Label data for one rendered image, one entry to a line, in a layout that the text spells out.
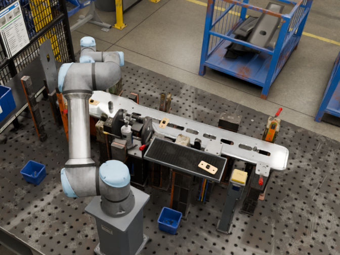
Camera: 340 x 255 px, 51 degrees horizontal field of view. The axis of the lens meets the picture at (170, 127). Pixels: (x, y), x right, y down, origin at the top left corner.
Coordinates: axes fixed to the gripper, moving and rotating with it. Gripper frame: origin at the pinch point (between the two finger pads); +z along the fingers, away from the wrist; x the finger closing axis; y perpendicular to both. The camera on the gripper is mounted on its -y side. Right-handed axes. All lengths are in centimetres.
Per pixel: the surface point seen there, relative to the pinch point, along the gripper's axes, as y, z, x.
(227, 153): 86, 7, -8
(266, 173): 108, 2, -19
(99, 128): 18.1, 2.4, -22.9
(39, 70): -43.7, 5.5, 10.6
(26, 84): -29.2, -8.7, -18.0
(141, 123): 41.2, -7.7, -20.2
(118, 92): 8.3, 12.3, 18.9
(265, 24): 78, 55, 234
